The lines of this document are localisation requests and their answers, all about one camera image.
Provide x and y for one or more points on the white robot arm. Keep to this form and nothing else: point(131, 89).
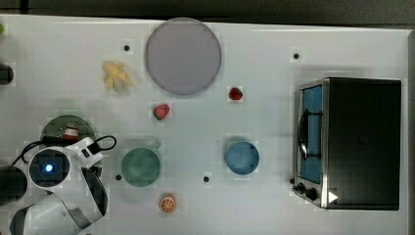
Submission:
point(77, 197)

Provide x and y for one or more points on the green plastic strainer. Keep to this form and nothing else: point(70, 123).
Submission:
point(55, 127)

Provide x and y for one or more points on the small red plush fruit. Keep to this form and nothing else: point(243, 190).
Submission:
point(235, 94)

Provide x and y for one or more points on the plush strawberry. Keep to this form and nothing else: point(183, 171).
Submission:
point(161, 111)

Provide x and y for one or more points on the blue cup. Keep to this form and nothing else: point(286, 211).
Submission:
point(242, 158)

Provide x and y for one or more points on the grey round plate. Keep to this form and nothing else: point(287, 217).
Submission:
point(183, 56)

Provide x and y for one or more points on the plush orange slice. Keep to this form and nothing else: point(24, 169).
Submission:
point(168, 203)

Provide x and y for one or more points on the yellow plush banana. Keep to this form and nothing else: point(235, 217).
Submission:
point(114, 72)

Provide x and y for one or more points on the green cup with handle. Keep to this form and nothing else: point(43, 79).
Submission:
point(141, 164)

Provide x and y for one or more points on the black cylinder lower mount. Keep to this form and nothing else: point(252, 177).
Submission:
point(13, 184)

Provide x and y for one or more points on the black cylinder mount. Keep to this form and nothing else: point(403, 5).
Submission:
point(13, 184)
point(6, 74)

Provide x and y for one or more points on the black cylinder upper mount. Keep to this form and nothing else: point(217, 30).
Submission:
point(6, 74)

